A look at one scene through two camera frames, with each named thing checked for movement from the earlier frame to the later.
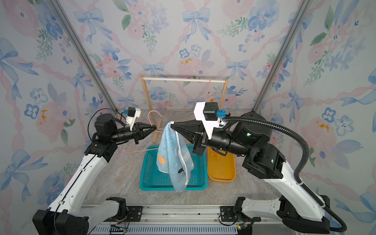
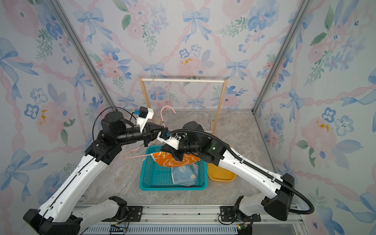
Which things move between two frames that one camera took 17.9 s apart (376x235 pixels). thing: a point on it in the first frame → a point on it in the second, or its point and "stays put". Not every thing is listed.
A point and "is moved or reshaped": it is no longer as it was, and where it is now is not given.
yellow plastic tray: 221,168 stays put
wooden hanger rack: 155,130 stays put
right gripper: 201,138 → 177,155
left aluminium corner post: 84,53 stays put
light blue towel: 175,155 is moved or reshaped
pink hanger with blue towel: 145,149 → 161,104
